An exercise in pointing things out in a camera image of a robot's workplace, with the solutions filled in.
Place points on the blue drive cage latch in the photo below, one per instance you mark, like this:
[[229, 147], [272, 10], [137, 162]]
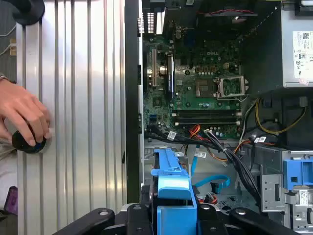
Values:
[[293, 171]]

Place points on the metal drive cage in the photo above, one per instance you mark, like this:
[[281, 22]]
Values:
[[271, 191]]

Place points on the black RAM slot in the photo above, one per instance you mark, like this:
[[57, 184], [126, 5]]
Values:
[[207, 113]]

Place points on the black open PC case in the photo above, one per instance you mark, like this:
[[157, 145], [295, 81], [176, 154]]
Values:
[[132, 98]]

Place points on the hard disk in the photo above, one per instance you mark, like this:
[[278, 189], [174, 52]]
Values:
[[174, 186]]

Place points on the white expansion slot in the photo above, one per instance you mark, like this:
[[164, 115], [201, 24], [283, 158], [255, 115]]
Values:
[[154, 68]]

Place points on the thin metal locking lever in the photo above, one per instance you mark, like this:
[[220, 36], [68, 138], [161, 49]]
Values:
[[244, 99]]

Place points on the person's bare hand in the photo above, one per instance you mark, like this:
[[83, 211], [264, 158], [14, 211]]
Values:
[[22, 107]]

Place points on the metal socket cover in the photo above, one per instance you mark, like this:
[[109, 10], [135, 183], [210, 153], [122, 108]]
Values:
[[221, 85]]

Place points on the silver coin battery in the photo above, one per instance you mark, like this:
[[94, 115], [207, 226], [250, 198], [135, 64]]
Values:
[[162, 71]]

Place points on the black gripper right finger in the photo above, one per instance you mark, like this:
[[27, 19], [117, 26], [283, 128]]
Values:
[[210, 222]]

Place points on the grey power supply unit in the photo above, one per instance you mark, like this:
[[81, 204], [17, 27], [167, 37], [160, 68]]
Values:
[[288, 49]]

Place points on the purple object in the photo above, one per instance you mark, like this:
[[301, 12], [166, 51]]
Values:
[[11, 200]]

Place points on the black rounded object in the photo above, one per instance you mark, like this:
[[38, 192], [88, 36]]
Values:
[[29, 12]]

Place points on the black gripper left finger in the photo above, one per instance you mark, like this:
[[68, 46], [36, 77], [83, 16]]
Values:
[[146, 220]]

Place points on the green motherboard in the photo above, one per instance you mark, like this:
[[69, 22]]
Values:
[[185, 104]]

